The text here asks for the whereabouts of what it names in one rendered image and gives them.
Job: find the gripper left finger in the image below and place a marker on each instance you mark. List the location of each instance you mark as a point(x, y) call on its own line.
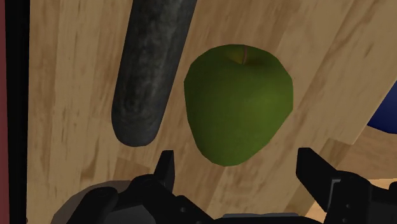
point(145, 198)

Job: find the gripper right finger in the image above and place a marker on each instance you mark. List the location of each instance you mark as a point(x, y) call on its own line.
point(344, 192)

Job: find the dark blue round object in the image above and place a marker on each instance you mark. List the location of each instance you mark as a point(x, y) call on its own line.
point(386, 118)

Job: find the dark grey stone cylinder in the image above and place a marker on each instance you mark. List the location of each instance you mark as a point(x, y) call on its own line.
point(145, 77)

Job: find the light wooden table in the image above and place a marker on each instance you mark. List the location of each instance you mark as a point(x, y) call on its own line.
point(74, 93)

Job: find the green apple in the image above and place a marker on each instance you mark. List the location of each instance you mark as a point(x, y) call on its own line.
point(238, 108)

